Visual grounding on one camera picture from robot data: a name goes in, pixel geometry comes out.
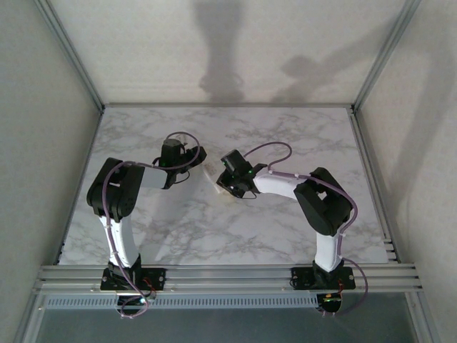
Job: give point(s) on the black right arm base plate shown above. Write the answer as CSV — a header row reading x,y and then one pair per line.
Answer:
x,y
301,278

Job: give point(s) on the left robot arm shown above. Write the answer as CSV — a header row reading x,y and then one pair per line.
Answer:
x,y
121,243

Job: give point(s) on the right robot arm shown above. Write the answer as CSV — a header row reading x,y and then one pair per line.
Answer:
x,y
275,182

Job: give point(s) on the aluminium frame beam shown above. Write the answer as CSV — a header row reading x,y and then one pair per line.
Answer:
x,y
228,105

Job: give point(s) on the aluminium side rail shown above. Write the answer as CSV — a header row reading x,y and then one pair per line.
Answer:
x,y
372,178
91,143

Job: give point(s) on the wide slotted aluminium rail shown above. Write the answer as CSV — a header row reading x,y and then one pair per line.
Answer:
x,y
228,277

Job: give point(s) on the aluminium frame post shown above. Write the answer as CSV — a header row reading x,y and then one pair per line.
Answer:
x,y
68,53
31,318
385,53
423,318

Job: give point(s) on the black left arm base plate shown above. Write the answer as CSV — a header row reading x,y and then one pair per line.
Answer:
x,y
157,278

